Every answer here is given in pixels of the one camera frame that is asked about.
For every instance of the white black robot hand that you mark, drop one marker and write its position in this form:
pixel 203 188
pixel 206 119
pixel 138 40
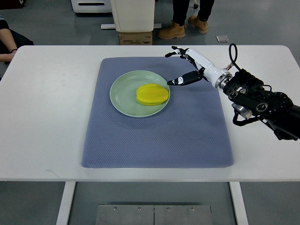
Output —
pixel 204 69

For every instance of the yellow starfruit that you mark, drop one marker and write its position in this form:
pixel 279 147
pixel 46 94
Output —
pixel 151 94

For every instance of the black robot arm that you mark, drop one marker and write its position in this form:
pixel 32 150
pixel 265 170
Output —
pixel 252 102

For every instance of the grey floor tile plate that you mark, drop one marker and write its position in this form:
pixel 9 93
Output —
pixel 222 38

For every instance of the light green plate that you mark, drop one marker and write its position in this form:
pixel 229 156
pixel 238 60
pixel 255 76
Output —
pixel 123 93

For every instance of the right tan boot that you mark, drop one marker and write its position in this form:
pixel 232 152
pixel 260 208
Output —
pixel 201 26

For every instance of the tan boot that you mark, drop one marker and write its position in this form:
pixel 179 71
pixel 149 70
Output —
pixel 201 26
pixel 175 30

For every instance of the blue textured mat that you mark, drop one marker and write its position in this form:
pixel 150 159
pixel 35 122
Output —
pixel 190 132

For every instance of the left tan boot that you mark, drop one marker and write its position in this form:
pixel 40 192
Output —
pixel 175 30

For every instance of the standing person dark trousers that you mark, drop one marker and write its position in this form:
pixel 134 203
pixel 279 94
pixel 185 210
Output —
pixel 180 10

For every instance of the cardboard box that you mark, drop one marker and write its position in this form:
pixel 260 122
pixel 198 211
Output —
pixel 135 38

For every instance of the white cabinet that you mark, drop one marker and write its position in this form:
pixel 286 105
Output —
pixel 132 16

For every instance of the white right table leg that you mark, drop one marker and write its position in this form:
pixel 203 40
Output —
pixel 238 203

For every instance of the white table leg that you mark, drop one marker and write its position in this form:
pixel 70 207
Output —
pixel 238 203
pixel 66 203

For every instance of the white appliance with slot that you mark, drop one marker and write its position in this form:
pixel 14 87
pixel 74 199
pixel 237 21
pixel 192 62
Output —
pixel 91 6

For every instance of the white left table leg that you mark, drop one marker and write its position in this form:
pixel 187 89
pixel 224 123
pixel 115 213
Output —
pixel 66 203

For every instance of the seated person at left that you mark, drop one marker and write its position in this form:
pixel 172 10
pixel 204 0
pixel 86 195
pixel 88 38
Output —
pixel 10 42

